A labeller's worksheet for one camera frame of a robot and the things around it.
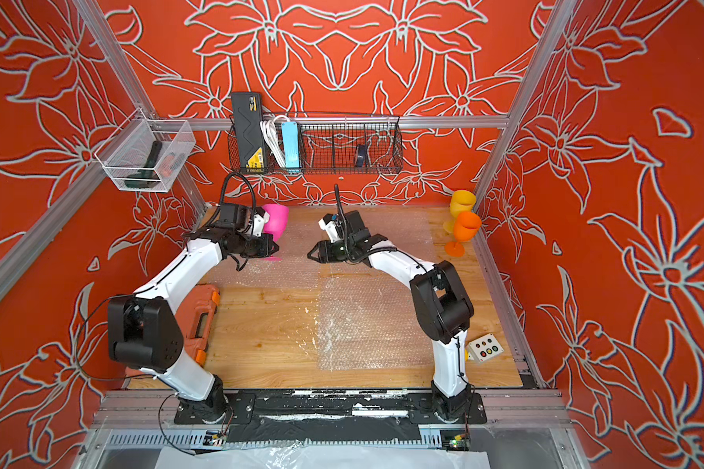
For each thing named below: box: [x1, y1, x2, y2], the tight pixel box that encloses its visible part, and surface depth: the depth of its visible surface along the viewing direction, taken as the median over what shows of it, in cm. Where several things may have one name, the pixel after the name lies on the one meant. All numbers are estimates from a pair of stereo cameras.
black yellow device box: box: [230, 91, 268, 174], surface depth 89 cm
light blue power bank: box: [281, 121, 301, 173], surface depth 92 cm
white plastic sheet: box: [153, 439, 492, 469], surface depth 69 cm
